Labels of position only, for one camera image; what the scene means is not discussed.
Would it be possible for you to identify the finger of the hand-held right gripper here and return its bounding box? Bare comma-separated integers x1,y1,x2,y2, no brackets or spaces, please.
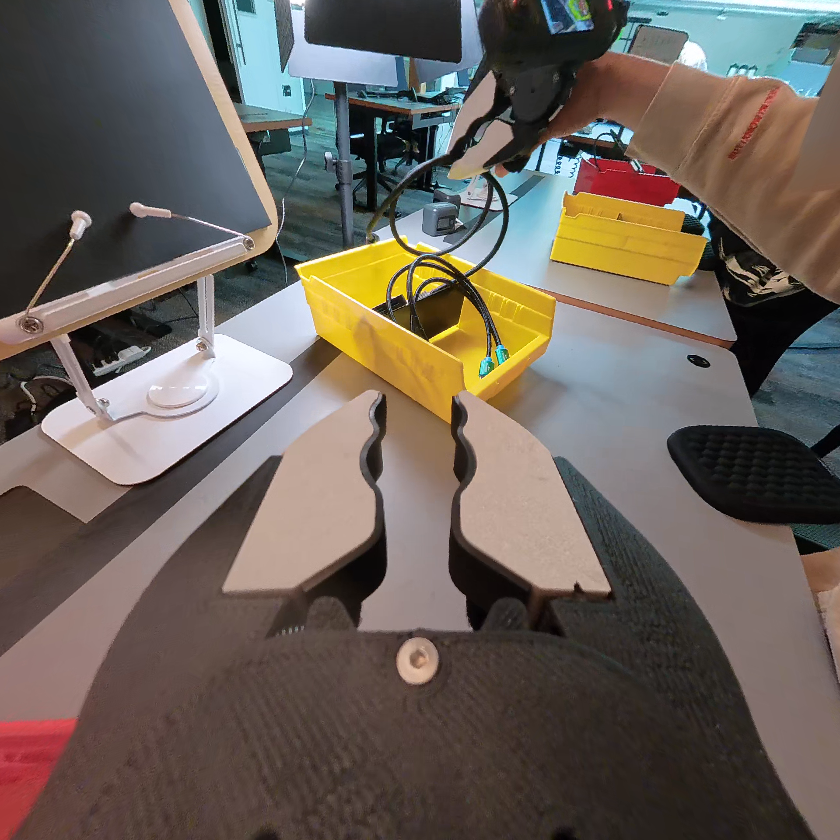
448,66,508,158
450,118,521,181

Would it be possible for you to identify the white board stand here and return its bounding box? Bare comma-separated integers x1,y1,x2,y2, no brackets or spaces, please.
0,203,294,488

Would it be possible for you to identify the small grey action camera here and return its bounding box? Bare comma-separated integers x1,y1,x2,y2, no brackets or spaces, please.
422,201,462,237

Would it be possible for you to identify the grey tripod pole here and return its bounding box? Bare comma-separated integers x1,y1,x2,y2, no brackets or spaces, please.
323,82,361,250

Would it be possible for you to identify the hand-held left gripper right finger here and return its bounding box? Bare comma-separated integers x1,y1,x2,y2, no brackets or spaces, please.
450,392,613,601

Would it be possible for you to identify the person's right forearm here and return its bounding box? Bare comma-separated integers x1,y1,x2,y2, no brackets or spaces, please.
625,61,840,304

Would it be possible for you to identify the yellow plastic bin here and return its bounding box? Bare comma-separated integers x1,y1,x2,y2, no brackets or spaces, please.
295,238,557,424
550,192,710,287

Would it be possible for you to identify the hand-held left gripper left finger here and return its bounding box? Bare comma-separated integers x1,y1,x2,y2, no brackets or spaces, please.
223,390,388,597

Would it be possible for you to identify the white power strip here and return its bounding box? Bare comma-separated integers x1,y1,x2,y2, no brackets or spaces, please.
91,344,153,378

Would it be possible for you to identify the wooden desk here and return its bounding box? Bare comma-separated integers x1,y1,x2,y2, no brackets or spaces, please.
325,91,463,212

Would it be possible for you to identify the person's right hand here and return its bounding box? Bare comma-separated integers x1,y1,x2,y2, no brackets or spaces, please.
493,51,677,179

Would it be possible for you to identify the black chair armrest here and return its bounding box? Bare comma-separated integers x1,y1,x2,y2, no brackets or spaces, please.
667,425,840,526

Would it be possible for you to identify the black monitor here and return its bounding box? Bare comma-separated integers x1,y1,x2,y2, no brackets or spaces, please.
287,0,484,88

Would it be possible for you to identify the black bin divider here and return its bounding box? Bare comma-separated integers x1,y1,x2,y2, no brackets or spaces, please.
373,289,464,342

